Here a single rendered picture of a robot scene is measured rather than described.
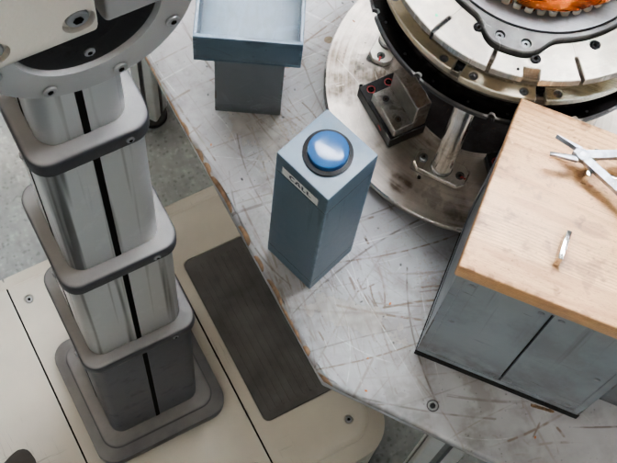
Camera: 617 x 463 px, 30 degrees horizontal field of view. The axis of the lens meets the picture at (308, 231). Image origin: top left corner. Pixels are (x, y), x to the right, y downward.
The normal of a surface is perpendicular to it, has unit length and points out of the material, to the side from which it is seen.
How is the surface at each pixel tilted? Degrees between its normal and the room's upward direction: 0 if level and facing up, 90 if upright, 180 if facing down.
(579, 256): 0
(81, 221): 90
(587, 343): 90
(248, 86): 90
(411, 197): 0
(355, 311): 0
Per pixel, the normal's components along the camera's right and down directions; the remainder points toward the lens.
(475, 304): -0.37, 0.85
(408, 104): -0.88, 0.40
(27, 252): 0.07, -0.38
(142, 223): 0.47, 0.83
